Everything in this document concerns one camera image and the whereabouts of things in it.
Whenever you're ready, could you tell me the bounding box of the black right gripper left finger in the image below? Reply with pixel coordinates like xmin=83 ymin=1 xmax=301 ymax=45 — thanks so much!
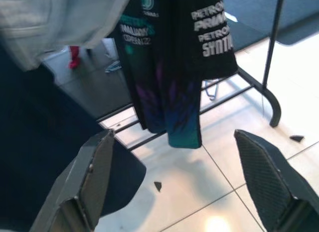
xmin=29 ymin=129 xmax=116 ymax=232

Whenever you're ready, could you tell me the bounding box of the black metal clothes rack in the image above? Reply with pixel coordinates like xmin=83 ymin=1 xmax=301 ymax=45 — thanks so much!
xmin=96 ymin=0 xmax=286 ymax=152

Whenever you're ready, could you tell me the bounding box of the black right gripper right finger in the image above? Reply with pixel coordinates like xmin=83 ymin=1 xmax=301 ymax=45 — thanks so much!
xmin=233 ymin=128 xmax=319 ymax=232

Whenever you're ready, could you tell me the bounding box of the black printed sports jersey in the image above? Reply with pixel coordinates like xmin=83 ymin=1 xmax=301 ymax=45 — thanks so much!
xmin=115 ymin=0 xmax=237 ymax=148

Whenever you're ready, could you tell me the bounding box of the light grey garment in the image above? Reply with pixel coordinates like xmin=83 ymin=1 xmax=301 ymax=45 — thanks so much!
xmin=0 ymin=0 xmax=135 ymax=72

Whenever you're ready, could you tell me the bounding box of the dark robot right leg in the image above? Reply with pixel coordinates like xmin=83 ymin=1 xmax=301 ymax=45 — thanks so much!
xmin=0 ymin=42 xmax=148 ymax=232

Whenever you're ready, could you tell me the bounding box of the light blue wire hanger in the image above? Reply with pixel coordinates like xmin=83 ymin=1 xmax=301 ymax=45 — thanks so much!
xmin=203 ymin=77 xmax=223 ymax=101

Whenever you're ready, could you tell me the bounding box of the red garment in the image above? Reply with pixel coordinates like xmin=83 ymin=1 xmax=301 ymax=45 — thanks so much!
xmin=68 ymin=45 xmax=81 ymax=70

